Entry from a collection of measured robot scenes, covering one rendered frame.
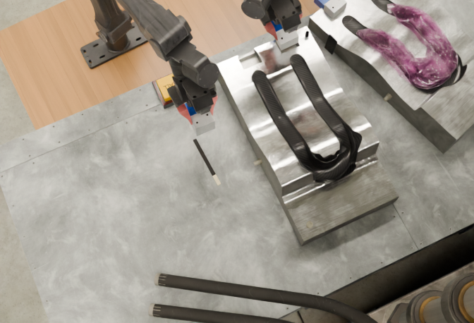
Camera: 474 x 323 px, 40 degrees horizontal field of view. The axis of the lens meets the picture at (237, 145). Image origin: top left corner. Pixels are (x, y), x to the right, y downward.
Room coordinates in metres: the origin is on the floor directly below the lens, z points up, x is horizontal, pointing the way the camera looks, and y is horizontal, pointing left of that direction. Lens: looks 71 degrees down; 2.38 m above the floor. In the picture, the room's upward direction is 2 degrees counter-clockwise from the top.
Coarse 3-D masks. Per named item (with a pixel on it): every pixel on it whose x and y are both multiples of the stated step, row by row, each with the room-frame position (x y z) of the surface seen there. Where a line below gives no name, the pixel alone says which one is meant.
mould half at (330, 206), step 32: (224, 64) 0.74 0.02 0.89; (288, 64) 0.73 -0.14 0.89; (320, 64) 0.73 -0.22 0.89; (256, 96) 0.65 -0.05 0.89; (288, 96) 0.65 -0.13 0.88; (256, 128) 0.56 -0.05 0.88; (320, 128) 0.55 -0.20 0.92; (352, 128) 0.54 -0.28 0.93; (288, 160) 0.46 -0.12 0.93; (288, 192) 0.40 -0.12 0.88; (320, 192) 0.40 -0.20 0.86; (352, 192) 0.40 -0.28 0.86; (384, 192) 0.40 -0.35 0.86; (320, 224) 0.32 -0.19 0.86
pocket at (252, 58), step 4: (252, 52) 0.78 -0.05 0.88; (256, 52) 0.78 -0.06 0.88; (240, 56) 0.77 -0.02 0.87; (244, 56) 0.77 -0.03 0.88; (248, 56) 0.77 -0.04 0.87; (252, 56) 0.77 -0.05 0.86; (256, 56) 0.77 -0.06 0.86; (240, 60) 0.76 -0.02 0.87; (244, 60) 0.76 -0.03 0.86; (248, 60) 0.76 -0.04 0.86; (252, 60) 0.76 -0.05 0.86; (256, 60) 0.76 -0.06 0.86; (260, 60) 0.75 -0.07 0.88; (244, 64) 0.75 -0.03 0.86; (248, 64) 0.75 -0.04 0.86; (252, 64) 0.75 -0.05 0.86; (256, 64) 0.75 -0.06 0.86; (244, 68) 0.74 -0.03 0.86
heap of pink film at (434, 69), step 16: (400, 16) 0.86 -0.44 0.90; (416, 16) 0.84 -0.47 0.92; (368, 32) 0.82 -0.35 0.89; (384, 32) 0.81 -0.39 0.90; (416, 32) 0.81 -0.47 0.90; (432, 32) 0.81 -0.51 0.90; (384, 48) 0.75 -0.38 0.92; (400, 48) 0.75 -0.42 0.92; (432, 48) 0.77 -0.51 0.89; (448, 48) 0.76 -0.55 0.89; (400, 64) 0.71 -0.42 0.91; (416, 64) 0.72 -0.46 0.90; (432, 64) 0.72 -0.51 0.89; (448, 64) 0.72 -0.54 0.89; (416, 80) 0.68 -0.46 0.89; (432, 80) 0.67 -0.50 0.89
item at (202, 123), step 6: (192, 108) 0.60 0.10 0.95; (192, 114) 0.58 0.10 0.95; (198, 114) 0.57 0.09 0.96; (204, 114) 0.57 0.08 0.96; (210, 114) 0.57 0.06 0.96; (192, 120) 0.56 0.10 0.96; (198, 120) 0.56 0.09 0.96; (204, 120) 0.56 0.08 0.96; (210, 120) 0.56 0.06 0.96; (192, 126) 0.56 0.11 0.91; (198, 126) 0.54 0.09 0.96; (204, 126) 0.55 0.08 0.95; (210, 126) 0.55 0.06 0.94; (198, 132) 0.54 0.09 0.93; (204, 132) 0.55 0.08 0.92
